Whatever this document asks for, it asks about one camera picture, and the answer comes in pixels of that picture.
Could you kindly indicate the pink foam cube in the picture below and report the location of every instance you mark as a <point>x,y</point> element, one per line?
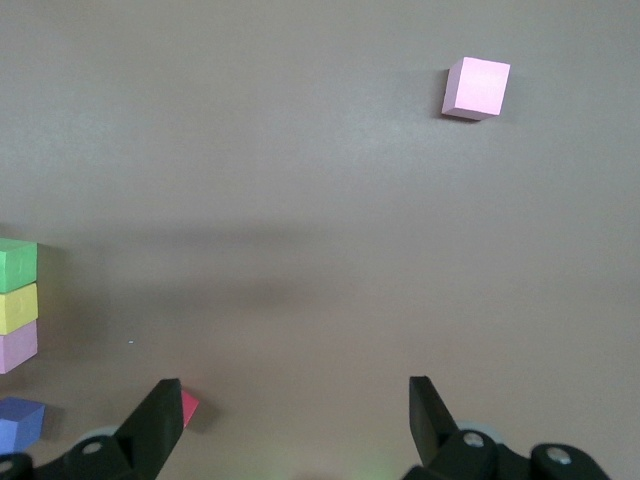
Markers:
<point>15,347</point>
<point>477,90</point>

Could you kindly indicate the red foam cube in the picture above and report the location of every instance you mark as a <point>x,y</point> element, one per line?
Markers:
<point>190,407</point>

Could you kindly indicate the yellow foam cube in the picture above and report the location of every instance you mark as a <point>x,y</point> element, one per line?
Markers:
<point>17,310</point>

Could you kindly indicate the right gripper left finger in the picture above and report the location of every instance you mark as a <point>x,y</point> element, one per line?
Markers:
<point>150,430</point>

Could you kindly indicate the green foam cube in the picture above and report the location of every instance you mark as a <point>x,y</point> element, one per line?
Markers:
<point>17,265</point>

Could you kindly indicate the purple foam cube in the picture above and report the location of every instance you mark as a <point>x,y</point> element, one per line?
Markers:
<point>20,425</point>

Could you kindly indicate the brown table cover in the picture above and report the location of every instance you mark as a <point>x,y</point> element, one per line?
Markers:
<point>300,200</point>

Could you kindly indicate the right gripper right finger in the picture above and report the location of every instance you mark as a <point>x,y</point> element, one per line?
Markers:
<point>435,430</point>

